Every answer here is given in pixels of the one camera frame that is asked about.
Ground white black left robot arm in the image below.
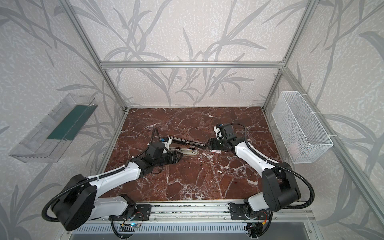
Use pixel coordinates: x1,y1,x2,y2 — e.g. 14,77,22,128
41,138,183,231

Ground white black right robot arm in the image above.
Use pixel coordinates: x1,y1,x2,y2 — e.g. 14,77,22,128
207,123,315,212

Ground pink object in basket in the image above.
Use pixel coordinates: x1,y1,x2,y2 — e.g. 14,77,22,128
288,143,301,159

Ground green circuit board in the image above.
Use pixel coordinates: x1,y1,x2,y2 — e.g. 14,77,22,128
120,223,142,232

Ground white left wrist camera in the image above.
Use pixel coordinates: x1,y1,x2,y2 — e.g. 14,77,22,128
161,137,172,154

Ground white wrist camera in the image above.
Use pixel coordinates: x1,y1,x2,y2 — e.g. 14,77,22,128
161,137,172,154
214,125,225,140

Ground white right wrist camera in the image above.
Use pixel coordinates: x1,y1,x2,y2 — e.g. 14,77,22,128
214,125,225,140

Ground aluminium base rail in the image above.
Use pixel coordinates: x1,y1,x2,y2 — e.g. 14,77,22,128
55,199,323,240

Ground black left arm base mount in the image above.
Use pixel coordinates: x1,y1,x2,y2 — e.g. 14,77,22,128
117,204,152,221

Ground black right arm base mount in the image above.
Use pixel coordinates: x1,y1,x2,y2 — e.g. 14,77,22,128
227,202,269,221

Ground white wire mesh basket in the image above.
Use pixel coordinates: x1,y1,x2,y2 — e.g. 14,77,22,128
272,91,334,164

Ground aluminium frame profiles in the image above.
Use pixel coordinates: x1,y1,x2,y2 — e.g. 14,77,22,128
59,1,384,224

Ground clear plastic wall tray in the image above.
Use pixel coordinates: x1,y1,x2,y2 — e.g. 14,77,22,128
9,94,98,163

